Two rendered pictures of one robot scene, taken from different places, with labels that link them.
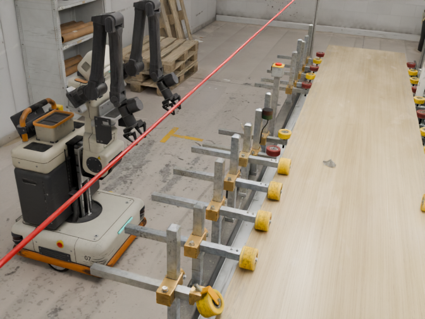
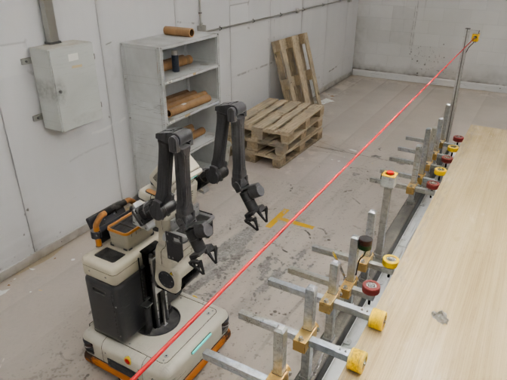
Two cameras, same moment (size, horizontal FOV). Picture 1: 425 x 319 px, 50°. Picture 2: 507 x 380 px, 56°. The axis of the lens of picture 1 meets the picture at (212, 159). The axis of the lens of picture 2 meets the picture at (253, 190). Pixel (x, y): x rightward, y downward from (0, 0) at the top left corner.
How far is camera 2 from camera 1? 0.56 m
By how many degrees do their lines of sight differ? 12
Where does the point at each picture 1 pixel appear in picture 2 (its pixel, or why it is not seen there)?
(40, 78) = (145, 151)
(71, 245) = (138, 363)
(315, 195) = (412, 369)
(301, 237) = not seen: outside the picture
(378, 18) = not seen: outside the picture
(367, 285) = not seen: outside the picture
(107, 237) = (178, 359)
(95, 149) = (167, 264)
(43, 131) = (117, 237)
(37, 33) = (144, 108)
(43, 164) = (112, 277)
